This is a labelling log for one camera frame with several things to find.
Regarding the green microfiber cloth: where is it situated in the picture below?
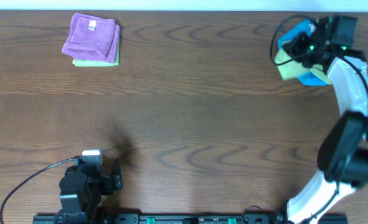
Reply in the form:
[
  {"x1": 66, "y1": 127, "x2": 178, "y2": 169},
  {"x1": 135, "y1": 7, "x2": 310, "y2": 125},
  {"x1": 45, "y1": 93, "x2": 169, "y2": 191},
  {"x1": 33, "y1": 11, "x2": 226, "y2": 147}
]
[{"x1": 274, "y1": 48, "x2": 333, "y2": 85}]

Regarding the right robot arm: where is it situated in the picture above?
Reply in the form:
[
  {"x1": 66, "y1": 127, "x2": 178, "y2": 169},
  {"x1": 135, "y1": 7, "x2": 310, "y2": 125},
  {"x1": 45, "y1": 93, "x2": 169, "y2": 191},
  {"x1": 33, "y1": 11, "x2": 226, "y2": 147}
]
[{"x1": 246, "y1": 15, "x2": 368, "y2": 223}]

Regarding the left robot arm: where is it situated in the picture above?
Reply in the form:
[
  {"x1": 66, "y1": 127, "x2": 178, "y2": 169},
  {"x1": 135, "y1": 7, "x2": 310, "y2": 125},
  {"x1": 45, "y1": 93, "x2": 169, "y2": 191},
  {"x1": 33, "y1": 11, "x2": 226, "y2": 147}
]
[{"x1": 53, "y1": 156, "x2": 123, "y2": 224}]

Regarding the blue crumpled cloth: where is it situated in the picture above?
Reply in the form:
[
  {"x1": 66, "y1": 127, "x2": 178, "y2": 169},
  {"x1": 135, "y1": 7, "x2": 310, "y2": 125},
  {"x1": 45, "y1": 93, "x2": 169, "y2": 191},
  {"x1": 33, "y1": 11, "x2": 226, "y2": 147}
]
[{"x1": 277, "y1": 19, "x2": 327, "y2": 86}]

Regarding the light green folded cloth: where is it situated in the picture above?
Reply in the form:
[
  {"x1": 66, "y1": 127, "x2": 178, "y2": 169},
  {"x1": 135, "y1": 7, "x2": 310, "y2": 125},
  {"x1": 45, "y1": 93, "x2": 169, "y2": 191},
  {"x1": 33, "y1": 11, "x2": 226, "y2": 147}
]
[{"x1": 72, "y1": 47, "x2": 120, "y2": 67}]

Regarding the purple folded cloth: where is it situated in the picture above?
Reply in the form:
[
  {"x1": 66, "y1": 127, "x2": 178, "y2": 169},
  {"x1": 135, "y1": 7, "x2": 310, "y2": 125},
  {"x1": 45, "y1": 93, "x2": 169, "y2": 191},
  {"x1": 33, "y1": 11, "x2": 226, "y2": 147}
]
[{"x1": 62, "y1": 13, "x2": 120, "y2": 63}]

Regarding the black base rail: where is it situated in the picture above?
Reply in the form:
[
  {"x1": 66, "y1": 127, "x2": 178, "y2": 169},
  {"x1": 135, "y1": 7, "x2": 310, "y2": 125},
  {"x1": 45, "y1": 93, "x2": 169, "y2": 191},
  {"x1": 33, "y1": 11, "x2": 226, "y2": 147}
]
[{"x1": 32, "y1": 212, "x2": 349, "y2": 224}]

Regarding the left black cable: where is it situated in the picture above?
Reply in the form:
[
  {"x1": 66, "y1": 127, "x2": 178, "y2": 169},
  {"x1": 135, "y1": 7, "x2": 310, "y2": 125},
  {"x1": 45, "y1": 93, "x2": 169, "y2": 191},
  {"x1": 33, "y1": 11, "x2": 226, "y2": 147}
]
[{"x1": 0, "y1": 157, "x2": 79, "y2": 224}]

